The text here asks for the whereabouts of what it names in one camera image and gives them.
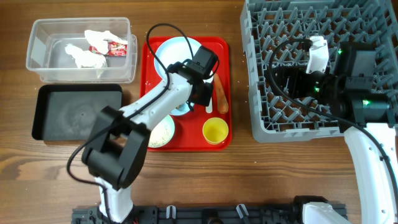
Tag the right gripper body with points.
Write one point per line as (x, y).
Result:
(314, 85)

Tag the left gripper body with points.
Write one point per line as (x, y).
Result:
(205, 97)

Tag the white plastic spoon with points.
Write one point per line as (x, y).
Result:
(209, 108)

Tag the light blue bowl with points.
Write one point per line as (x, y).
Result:
(187, 107)

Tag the orange carrot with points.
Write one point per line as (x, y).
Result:
(222, 103)

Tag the yellow cup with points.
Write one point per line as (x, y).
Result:
(215, 130)

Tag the light blue plate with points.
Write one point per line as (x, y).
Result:
(176, 49)

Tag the white rice pile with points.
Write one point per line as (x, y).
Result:
(160, 135)

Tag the light green bowl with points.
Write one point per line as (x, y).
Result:
(163, 133)

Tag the red snack wrapper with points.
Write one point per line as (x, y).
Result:
(114, 49)

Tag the white tissue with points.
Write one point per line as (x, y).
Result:
(100, 40)
(85, 58)

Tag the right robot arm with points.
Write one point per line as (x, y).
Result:
(365, 118)

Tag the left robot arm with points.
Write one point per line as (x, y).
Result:
(116, 148)

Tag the grey dishwasher rack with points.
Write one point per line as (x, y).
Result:
(270, 32)

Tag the black waste tray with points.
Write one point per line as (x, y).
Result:
(68, 112)

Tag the clear plastic waste bin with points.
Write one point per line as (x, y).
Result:
(46, 54)

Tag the red serving tray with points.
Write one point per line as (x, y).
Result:
(188, 136)

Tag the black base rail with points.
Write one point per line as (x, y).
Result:
(202, 215)

